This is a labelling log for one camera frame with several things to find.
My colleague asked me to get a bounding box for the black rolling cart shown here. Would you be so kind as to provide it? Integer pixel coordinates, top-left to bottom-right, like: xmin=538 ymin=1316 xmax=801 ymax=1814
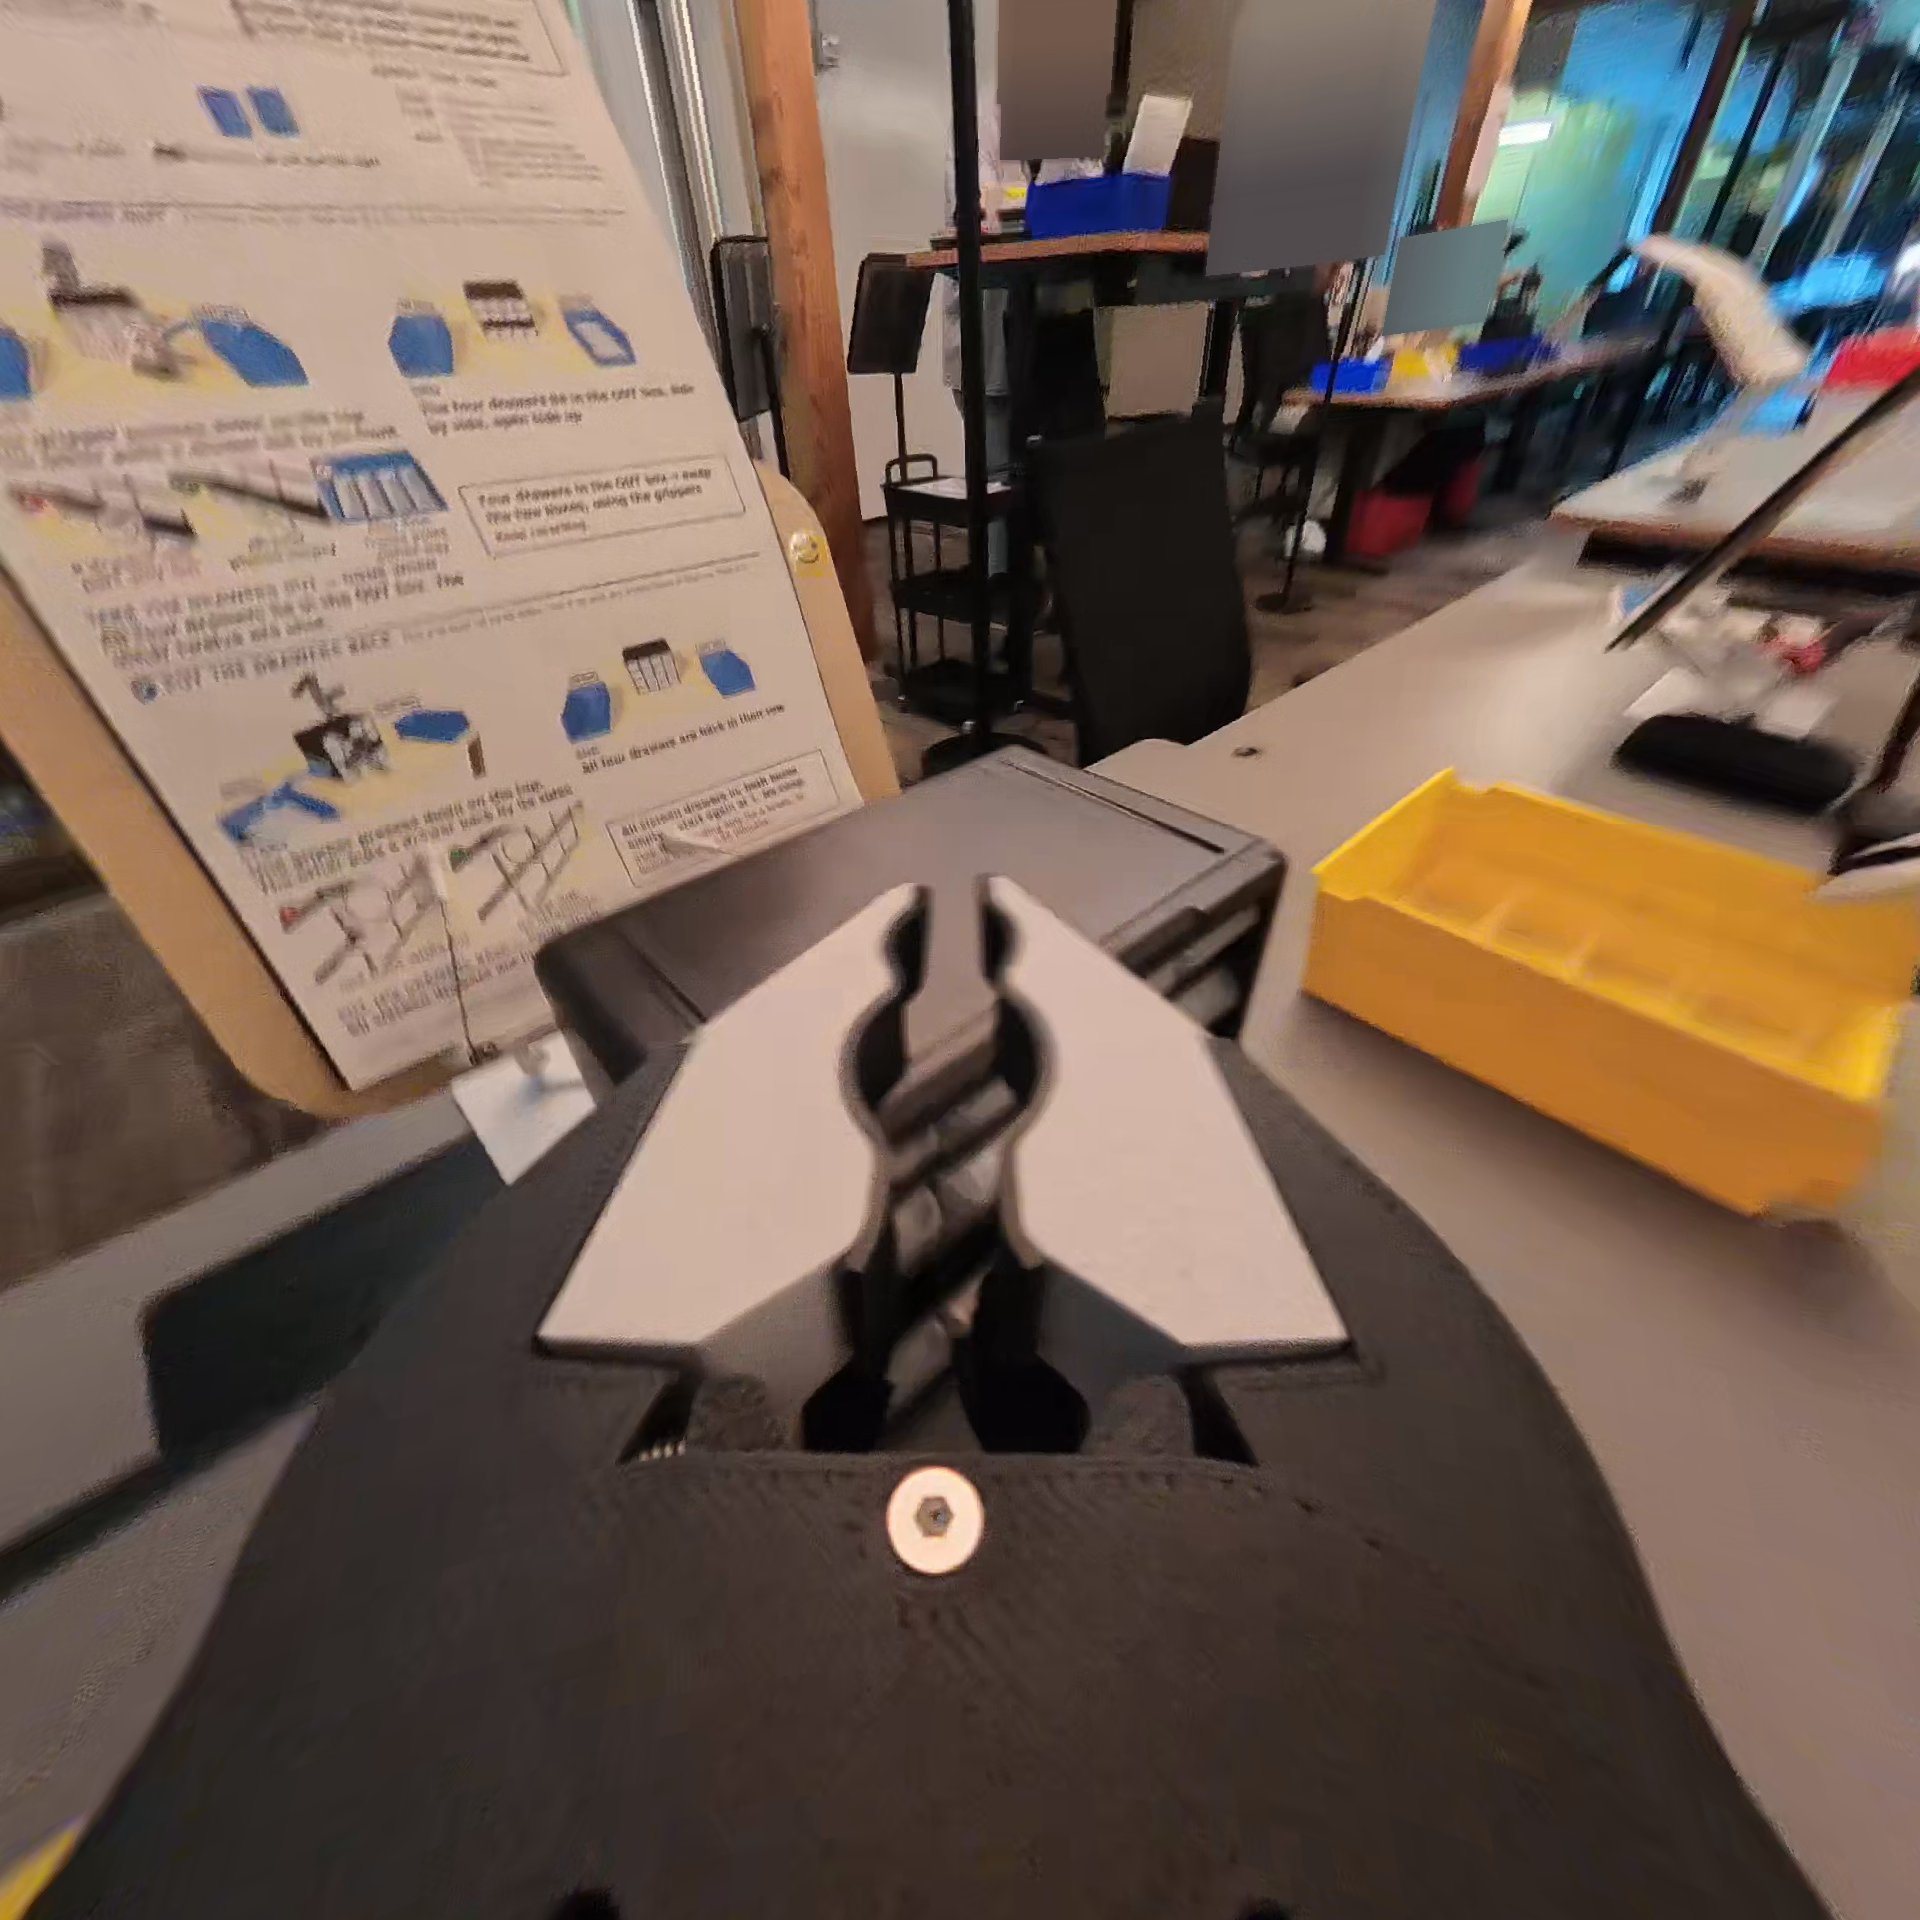
xmin=882 ymin=448 xmax=1037 ymax=727

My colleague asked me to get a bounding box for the wooden post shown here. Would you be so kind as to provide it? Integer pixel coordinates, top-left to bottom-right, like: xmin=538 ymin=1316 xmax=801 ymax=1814
xmin=734 ymin=0 xmax=881 ymax=663

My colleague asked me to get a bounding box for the printed instruction poster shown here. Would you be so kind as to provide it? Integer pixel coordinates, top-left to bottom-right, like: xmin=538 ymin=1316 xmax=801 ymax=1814
xmin=0 ymin=0 xmax=866 ymax=1090

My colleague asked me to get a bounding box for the long wooden table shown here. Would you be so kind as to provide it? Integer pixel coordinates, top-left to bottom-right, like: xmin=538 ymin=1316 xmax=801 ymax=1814
xmin=1284 ymin=338 xmax=1668 ymax=565

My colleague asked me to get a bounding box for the yellow plastic bin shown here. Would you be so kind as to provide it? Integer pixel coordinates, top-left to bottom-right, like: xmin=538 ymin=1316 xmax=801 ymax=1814
xmin=1303 ymin=769 xmax=1915 ymax=1219
xmin=0 ymin=1821 xmax=78 ymax=1920

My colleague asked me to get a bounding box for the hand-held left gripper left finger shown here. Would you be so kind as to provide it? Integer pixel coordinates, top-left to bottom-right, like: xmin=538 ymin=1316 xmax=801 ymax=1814
xmin=534 ymin=881 xmax=939 ymax=1418

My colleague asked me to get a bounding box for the black office chair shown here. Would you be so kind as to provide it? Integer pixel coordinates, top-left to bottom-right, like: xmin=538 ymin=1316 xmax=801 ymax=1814
xmin=1035 ymin=405 xmax=1254 ymax=767

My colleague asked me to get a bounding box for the black pouch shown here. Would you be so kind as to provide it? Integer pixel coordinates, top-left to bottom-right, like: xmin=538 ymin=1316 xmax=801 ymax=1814
xmin=1613 ymin=711 xmax=1863 ymax=818

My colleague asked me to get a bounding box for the black thin rod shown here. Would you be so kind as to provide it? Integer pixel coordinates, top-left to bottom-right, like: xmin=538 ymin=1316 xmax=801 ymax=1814
xmin=1602 ymin=381 xmax=1920 ymax=652

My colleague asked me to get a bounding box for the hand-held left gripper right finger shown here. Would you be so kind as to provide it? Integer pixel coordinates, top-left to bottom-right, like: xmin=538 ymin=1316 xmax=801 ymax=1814
xmin=978 ymin=874 xmax=1353 ymax=1373

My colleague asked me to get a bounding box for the wooden standing desk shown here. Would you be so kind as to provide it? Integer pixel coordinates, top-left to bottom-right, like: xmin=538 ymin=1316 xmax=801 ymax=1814
xmin=906 ymin=226 xmax=1219 ymax=452

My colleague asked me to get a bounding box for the black floor stand pole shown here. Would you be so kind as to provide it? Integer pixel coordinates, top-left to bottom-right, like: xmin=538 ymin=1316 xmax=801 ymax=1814
xmin=921 ymin=0 xmax=1053 ymax=774

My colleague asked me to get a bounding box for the black wall box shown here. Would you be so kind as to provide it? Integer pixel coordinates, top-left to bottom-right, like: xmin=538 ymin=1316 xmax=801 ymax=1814
xmin=709 ymin=234 xmax=774 ymax=422

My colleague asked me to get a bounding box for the black drawer cabinet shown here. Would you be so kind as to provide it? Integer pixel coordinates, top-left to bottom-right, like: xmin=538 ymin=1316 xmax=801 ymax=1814
xmin=533 ymin=746 xmax=1287 ymax=1112

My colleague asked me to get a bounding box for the cardboard backing board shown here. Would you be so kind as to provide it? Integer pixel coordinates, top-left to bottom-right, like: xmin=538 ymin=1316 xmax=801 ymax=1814
xmin=0 ymin=457 xmax=903 ymax=1120

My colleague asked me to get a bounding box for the blue plastic bin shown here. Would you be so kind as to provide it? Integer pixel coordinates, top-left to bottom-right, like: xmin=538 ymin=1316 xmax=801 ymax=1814
xmin=1026 ymin=173 xmax=1174 ymax=243

